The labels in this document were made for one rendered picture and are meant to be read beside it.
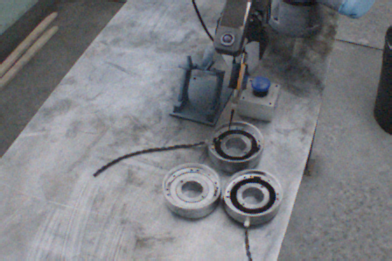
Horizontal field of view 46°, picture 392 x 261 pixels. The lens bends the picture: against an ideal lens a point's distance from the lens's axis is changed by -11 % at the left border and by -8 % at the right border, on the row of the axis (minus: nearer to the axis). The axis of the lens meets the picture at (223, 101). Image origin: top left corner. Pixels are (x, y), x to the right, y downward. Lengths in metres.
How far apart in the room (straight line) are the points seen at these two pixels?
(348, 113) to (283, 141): 1.28
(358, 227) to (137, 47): 1.08
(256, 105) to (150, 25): 0.43
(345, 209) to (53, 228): 1.26
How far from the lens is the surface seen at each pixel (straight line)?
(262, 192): 0.90
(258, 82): 1.02
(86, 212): 0.93
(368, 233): 1.88
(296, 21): 1.27
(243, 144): 0.98
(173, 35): 1.29
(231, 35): 0.83
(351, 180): 2.01
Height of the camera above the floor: 1.55
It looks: 43 degrees down
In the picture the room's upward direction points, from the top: straight up
